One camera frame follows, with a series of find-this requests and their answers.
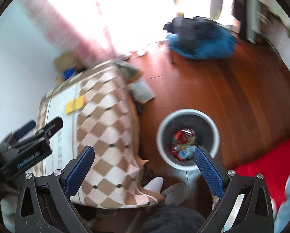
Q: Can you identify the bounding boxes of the grey green floor cushion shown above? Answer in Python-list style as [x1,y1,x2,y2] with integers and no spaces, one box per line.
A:
[129,79,155,104]

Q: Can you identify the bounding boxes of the white sock foot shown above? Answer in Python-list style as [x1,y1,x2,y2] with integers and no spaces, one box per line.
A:
[143,177,164,194]

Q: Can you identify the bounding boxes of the pink floral curtain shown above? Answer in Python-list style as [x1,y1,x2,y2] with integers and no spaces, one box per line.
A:
[20,0,118,67]

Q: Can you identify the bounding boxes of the brown paper bag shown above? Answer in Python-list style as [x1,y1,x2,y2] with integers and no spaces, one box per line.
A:
[54,52,78,73]

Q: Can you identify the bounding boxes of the red blanket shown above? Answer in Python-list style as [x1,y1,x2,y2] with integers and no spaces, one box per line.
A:
[235,139,290,208]

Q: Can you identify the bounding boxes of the checkered brown bed blanket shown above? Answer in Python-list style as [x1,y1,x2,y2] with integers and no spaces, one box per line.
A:
[32,60,164,209]

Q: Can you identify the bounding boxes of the dark trouser leg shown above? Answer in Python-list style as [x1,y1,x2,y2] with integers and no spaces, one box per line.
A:
[140,205,205,233]

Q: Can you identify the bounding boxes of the white round trash bin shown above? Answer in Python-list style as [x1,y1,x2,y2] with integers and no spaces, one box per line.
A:
[156,109,220,171]

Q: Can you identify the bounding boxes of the grey slipper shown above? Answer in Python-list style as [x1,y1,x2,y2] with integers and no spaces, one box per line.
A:
[161,182,189,206]

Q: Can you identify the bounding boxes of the red snack wrapper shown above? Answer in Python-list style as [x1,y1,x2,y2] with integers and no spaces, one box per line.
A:
[169,128,197,162]

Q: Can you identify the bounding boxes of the yellow snack box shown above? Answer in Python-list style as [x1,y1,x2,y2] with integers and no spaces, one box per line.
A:
[65,95,85,115]

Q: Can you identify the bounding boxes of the blue and black clothes pile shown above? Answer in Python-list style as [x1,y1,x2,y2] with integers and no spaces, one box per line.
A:
[163,16,236,60]

